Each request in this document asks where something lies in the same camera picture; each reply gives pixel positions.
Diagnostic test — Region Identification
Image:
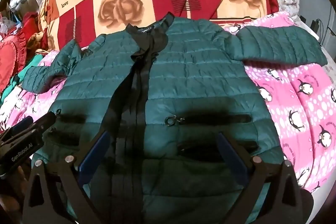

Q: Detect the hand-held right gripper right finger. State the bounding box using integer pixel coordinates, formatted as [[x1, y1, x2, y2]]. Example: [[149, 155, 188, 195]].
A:
[[217, 132, 302, 224]]

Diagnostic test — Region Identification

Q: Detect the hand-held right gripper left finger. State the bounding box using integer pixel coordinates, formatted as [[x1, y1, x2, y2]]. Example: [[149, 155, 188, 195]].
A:
[[22, 131, 111, 224]]

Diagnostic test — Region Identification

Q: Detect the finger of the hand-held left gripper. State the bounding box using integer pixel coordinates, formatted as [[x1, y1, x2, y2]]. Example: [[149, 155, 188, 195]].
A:
[[32, 112, 57, 134], [5, 116, 34, 135]]

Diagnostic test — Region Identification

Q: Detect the green puffer jacket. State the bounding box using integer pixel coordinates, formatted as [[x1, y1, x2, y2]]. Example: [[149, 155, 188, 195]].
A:
[[20, 12, 328, 224]]

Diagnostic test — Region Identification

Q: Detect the white patterned cloth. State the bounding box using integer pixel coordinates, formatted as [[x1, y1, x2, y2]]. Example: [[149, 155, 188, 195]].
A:
[[0, 85, 29, 130]]

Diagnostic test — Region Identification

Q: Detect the teal green cloth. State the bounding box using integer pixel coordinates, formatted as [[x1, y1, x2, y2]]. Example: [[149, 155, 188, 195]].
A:
[[0, 55, 42, 106]]

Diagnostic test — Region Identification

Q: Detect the red heart cushion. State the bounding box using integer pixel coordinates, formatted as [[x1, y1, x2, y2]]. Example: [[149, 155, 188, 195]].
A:
[[0, 13, 28, 93]]

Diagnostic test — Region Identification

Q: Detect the yellow brown cloth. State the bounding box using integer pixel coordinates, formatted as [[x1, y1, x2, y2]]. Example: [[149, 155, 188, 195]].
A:
[[27, 30, 50, 53]]

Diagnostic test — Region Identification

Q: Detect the pink penguin print blanket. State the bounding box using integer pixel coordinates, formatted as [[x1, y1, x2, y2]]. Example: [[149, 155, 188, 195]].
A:
[[0, 11, 336, 193]]

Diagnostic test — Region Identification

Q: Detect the red cloth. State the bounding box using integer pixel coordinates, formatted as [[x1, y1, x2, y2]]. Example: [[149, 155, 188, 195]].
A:
[[21, 12, 40, 33]]

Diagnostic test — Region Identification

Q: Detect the black cable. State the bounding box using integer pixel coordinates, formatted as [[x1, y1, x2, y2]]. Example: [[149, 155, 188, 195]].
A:
[[310, 18, 336, 39]]

